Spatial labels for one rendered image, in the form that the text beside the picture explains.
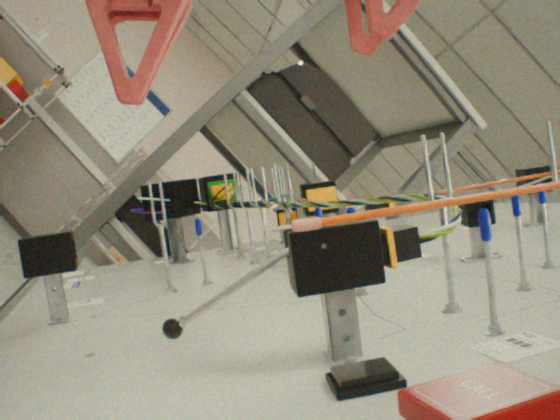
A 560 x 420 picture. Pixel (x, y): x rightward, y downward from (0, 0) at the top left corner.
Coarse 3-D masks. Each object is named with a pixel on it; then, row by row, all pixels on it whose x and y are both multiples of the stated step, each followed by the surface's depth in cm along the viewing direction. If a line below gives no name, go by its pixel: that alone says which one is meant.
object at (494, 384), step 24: (432, 384) 25; (456, 384) 24; (480, 384) 24; (504, 384) 23; (528, 384) 23; (552, 384) 22; (408, 408) 24; (432, 408) 22; (456, 408) 22; (480, 408) 22; (504, 408) 21; (528, 408) 21; (552, 408) 22
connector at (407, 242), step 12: (396, 228) 42; (408, 228) 41; (384, 240) 41; (396, 240) 41; (408, 240) 41; (420, 240) 42; (384, 252) 41; (396, 252) 41; (408, 252) 41; (420, 252) 41; (384, 264) 41
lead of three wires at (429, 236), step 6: (438, 198) 51; (444, 198) 50; (456, 210) 46; (456, 216) 45; (450, 222) 44; (456, 222) 44; (438, 228) 43; (444, 228) 43; (450, 228) 44; (420, 234) 43; (426, 234) 43; (432, 234) 43; (438, 234) 43; (444, 234) 43; (426, 240) 43; (432, 240) 43
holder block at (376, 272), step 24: (288, 240) 41; (312, 240) 40; (336, 240) 40; (360, 240) 40; (288, 264) 43; (312, 264) 40; (336, 264) 40; (360, 264) 40; (312, 288) 40; (336, 288) 40
